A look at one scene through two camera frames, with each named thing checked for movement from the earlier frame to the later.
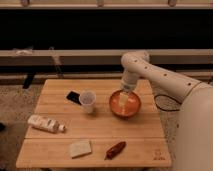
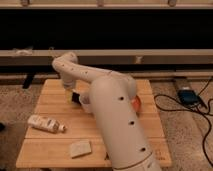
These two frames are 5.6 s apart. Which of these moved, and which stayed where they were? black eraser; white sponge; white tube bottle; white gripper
Moved: white gripper
Stayed: white sponge; black eraser; white tube bottle
